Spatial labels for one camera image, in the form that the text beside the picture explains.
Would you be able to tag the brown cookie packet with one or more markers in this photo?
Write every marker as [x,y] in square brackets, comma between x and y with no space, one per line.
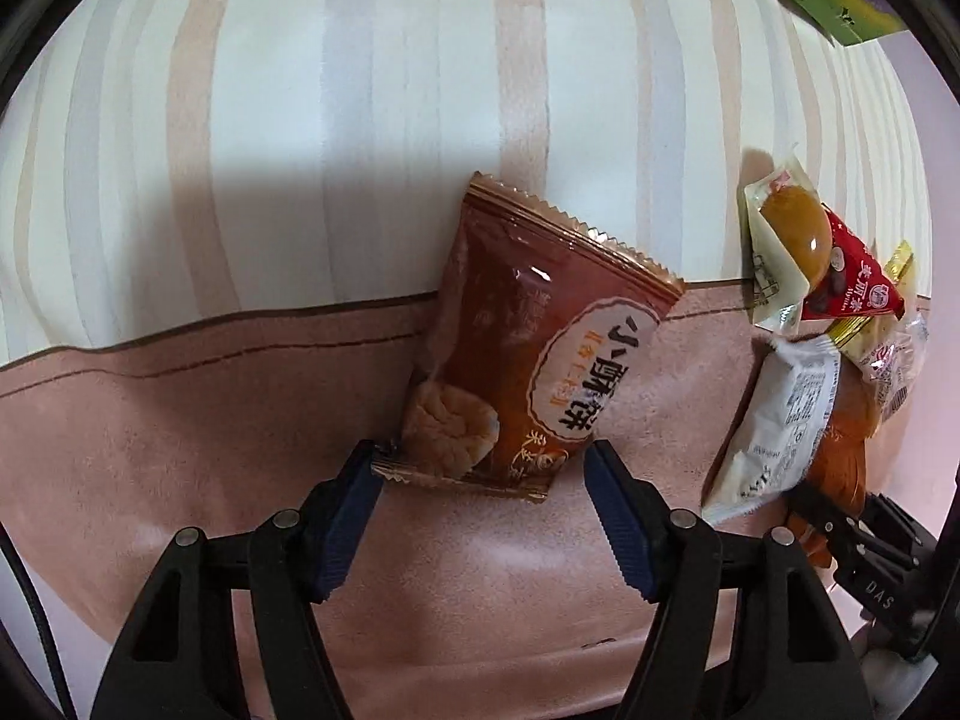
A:
[525,330]

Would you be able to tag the white labelled snack packet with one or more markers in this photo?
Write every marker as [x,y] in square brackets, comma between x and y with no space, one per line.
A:
[780,427]

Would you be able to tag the cat print striped blanket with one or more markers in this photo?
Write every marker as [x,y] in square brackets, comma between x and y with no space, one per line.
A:
[300,165]

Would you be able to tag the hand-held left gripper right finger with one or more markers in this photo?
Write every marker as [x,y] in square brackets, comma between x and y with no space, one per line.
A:
[619,525]

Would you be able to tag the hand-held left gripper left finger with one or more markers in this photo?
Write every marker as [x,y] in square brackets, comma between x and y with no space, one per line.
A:
[349,521]

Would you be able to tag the orange snack packet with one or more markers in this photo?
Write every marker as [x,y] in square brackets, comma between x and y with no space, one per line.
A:
[844,450]

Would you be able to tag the clear pastry packet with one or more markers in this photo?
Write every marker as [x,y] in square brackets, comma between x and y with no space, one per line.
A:
[892,360]

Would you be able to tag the braised egg packet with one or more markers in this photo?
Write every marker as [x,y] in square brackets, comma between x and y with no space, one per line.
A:
[795,236]

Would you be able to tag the small red snack packet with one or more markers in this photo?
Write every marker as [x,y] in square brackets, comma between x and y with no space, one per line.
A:
[855,285]

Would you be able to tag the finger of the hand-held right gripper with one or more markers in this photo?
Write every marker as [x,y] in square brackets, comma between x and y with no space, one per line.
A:
[821,511]

